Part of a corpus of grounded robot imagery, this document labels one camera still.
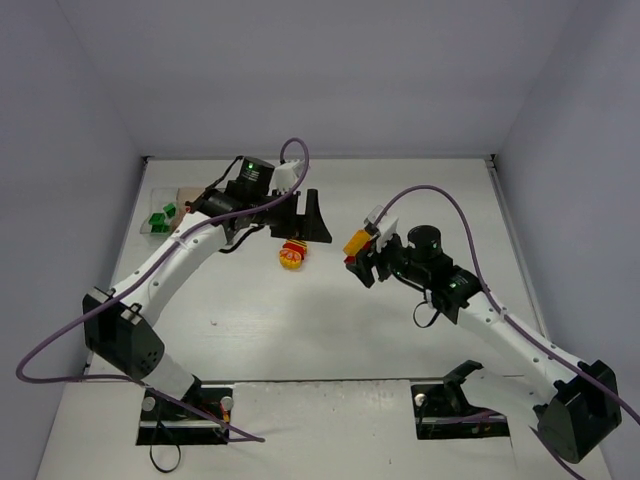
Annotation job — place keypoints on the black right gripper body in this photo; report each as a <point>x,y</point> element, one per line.
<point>373,260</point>

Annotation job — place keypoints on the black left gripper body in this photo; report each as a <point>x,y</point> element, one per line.
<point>298,215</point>

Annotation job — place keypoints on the yellow striped curved lego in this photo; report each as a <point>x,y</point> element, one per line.
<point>296,245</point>

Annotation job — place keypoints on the red curved lego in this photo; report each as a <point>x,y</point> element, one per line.
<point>294,251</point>

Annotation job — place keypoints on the yellow long lego brick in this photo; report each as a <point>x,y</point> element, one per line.
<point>358,241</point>

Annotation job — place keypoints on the yellow butterfly print lego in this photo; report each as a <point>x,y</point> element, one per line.
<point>288,264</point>

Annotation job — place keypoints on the small green lego brick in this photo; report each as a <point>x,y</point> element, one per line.
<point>170,209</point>

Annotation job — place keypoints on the green slope lego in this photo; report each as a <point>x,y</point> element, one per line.
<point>157,218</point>

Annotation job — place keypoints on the red long lego brick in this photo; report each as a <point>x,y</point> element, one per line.
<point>351,252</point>

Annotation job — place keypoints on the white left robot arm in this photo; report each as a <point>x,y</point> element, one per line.
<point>120,327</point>

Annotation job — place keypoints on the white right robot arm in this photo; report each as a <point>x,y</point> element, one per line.
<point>571,405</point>

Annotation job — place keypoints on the tan plastic container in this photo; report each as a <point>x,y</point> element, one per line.
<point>188,194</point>

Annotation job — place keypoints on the clear plastic container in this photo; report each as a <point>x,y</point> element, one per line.
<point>158,198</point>

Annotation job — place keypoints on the green lego in container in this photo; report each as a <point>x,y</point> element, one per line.
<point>159,229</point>

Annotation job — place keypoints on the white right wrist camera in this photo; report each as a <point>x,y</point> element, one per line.
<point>381,227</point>

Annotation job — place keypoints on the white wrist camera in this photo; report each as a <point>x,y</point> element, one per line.
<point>381,227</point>
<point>286,175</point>

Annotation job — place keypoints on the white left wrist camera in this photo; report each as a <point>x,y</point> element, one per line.
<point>286,175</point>

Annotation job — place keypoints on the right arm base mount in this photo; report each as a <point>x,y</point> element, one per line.
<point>442,410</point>

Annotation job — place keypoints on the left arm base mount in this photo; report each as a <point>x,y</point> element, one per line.
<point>162,422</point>

